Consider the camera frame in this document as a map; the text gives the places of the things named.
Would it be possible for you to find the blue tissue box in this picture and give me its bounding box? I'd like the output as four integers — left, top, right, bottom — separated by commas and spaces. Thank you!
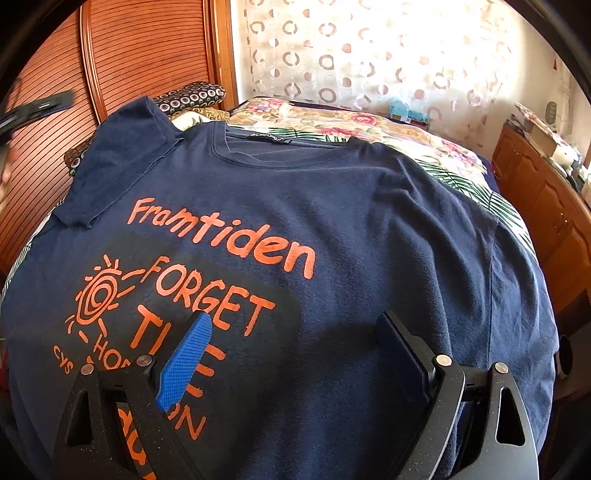
388, 98, 430, 127

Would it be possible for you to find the floral bed blanket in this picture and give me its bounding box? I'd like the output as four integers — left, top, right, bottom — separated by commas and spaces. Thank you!
6, 97, 544, 303

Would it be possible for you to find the navy printed t-shirt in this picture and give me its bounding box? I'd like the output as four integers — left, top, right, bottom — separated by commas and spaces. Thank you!
1, 98, 558, 479

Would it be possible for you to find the wooden louvred wardrobe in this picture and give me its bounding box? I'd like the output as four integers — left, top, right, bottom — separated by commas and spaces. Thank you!
1, 1, 238, 274

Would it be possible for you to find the wooden side cabinet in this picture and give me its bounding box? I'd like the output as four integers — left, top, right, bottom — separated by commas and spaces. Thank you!
492, 125, 590, 331

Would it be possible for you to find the pink circle sheer curtain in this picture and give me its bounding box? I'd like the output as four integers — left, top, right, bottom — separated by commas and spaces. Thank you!
236, 1, 521, 150

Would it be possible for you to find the cardboard box on cabinet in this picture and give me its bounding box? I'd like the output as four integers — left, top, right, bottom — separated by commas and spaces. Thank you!
524, 119, 558, 157

